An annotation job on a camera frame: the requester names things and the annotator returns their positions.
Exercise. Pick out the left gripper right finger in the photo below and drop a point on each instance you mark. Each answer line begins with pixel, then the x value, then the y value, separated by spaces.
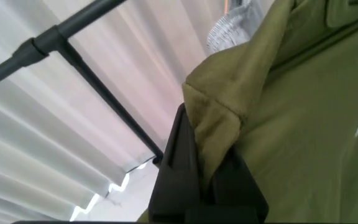
pixel 238 193

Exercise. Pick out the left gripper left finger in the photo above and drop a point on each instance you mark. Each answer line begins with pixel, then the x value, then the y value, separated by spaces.
pixel 176 186

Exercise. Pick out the green garment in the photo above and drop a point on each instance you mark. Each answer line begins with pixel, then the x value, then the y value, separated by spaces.
pixel 306 124

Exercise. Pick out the pale grey shorts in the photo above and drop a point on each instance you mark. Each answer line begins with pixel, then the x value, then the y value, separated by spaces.
pixel 232 31

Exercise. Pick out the pink clothes hanger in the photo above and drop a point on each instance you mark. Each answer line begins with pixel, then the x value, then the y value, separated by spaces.
pixel 226 6

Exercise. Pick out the black clothes rack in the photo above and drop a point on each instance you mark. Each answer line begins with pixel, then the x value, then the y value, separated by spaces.
pixel 104 93

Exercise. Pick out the white curtain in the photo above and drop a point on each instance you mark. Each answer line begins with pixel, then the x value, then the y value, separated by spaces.
pixel 57 140

